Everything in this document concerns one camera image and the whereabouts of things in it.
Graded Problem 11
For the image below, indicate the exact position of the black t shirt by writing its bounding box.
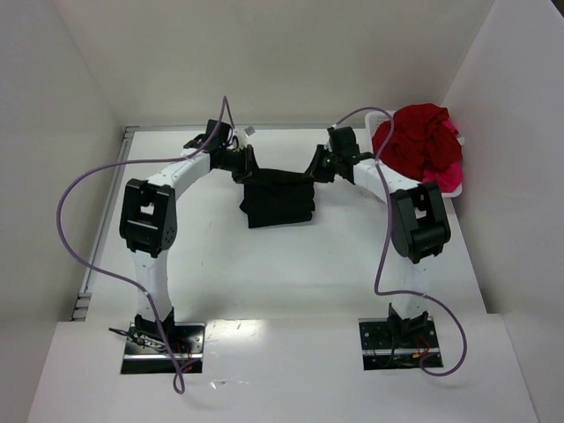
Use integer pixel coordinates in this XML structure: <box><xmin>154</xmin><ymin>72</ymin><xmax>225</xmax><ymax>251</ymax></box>
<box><xmin>240</xmin><ymin>169</ymin><xmax>315</xmax><ymax>229</ymax></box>

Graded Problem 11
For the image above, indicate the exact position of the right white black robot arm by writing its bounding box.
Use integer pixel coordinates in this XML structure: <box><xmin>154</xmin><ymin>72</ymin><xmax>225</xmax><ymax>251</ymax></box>
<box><xmin>306</xmin><ymin>126</ymin><xmax>451</xmax><ymax>340</ymax></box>

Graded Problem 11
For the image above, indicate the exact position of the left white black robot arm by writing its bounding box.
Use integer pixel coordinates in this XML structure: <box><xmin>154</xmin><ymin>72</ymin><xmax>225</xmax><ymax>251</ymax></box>
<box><xmin>119</xmin><ymin>120</ymin><xmax>257</xmax><ymax>344</ymax></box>

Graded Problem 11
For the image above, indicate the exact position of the white plastic basket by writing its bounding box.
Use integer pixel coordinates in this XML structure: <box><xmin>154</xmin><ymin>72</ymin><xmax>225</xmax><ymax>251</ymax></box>
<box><xmin>364</xmin><ymin>111</ymin><xmax>463</xmax><ymax>198</ymax></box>

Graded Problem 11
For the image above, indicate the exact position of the dark red t shirt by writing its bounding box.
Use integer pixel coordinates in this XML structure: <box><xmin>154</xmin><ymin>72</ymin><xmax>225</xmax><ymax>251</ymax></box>
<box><xmin>372</xmin><ymin>103</ymin><xmax>463</xmax><ymax>181</ymax></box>

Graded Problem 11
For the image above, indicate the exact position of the pink t shirt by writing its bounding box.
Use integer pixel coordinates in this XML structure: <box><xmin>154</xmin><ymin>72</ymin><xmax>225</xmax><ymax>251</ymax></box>
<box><xmin>423</xmin><ymin>119</ymin><xmax>464</xmax><ymax>193</ymax></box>

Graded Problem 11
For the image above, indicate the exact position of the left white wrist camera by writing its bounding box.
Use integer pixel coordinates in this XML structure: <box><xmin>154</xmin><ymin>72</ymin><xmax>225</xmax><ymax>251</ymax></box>
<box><xmin>232</xmin><ymin>125</ymin><xmax>256</xmax><ymax>150</ymax></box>

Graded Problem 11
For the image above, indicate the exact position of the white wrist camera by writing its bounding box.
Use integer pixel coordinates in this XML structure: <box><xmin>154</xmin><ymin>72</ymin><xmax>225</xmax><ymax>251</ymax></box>
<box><xmin>326</xmin><ymin>125</ymin><xmax>339</xmax><ymax>152</ymax></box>
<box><xmin>232</xmin><ymin>125</ymin><xmax>256</xmax><ymax>150</ymax></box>

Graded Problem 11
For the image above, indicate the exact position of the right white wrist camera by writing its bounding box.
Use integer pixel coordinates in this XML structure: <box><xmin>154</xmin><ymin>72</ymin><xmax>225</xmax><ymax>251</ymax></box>
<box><xmin>326</xmin><ymin>125</ymin><xmax>339</xmax><ymax>152</ymax></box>

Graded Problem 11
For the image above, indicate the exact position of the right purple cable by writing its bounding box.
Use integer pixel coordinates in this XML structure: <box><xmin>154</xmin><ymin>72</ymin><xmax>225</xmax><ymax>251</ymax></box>
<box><xmin>337</xmin><ymin>106</ymin><xmax>468</xmax><ymax>376</ymax></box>

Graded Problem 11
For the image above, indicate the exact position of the purple cable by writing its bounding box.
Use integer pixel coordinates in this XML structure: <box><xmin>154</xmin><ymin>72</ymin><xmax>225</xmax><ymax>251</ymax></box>
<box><xmin>56</xmin><ymin>95</ymin><xmax>237</xmax><ymax>394</ymax></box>
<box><xmin>337</xmin><ymin>106</ymin><xmax>468</xmax><ymax>376</ymax></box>

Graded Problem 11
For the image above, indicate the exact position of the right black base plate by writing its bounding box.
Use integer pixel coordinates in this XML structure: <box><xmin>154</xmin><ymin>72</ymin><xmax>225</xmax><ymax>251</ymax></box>
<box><xmin>359</xmin><ymin>319</ymin><xmax>443</xmax><ymax>371</ymax></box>

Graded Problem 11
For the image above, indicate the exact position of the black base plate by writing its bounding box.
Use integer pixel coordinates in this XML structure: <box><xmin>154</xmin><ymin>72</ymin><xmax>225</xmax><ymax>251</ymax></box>
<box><xmin>121</xmin><ymin>323</ymin><xmax>205</xmax><ymax>375</ymax></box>
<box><xmin>359</xmin><ymin>319</ymin><xmax>443</xmax><ymax>371</ymax></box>

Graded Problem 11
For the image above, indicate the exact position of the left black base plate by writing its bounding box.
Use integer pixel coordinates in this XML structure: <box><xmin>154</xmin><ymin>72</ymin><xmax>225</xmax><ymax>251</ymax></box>
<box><xmin>121</xmin><ymin>323</ymin><xmax>205</xmax><ymax>375</ymax></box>

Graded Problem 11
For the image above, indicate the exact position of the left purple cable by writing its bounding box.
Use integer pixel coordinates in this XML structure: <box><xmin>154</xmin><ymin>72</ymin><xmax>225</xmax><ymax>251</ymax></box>
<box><xmin>56</xmin><ymin>95</ymin><xmax>237</xmax><ymax>394</ymax></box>

